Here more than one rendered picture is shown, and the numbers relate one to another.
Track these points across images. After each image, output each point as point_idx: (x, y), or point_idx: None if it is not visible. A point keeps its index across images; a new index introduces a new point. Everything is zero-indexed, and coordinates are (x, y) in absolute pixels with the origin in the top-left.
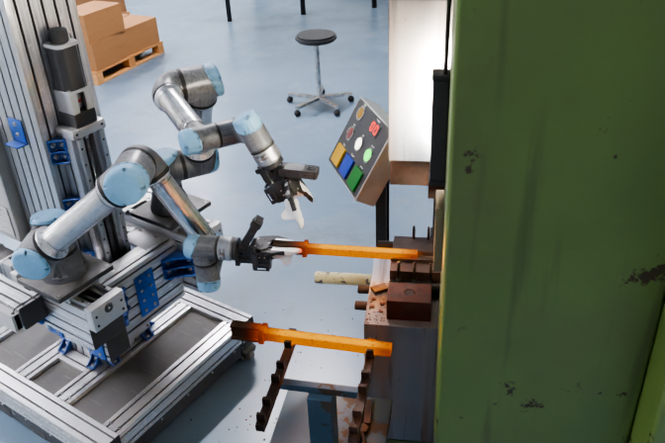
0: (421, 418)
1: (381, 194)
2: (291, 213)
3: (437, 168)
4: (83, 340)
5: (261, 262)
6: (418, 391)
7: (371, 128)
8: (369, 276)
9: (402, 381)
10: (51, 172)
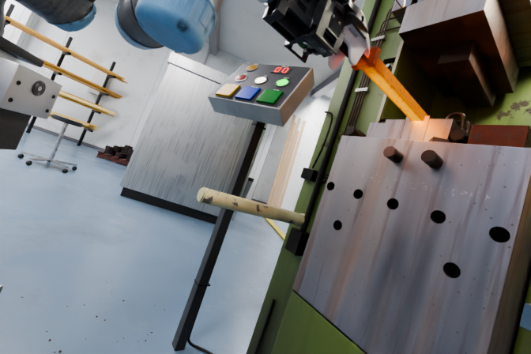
0: (504, 352)
1: (257, 136)
2: None
3: None
4: None
5: (330, 29)
6: (517, 293)
7: (276, 70)
8: (258, 202)
9: (518, 274)
10: None
